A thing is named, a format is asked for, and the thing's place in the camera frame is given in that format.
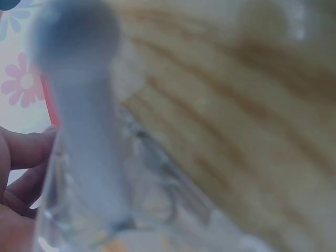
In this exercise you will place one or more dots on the person's left hand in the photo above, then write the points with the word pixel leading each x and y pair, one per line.
pixel 13 225

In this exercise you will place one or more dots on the pale blue rounded utensil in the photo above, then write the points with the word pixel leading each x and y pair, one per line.
pixel 84 110

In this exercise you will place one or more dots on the person's left fingers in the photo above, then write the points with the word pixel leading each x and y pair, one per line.
pixel 26 148

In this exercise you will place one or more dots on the red stick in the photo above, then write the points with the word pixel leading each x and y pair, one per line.
pixel 49 101

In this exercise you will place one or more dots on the clear glass cup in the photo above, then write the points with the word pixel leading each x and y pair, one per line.
pixel 147 199

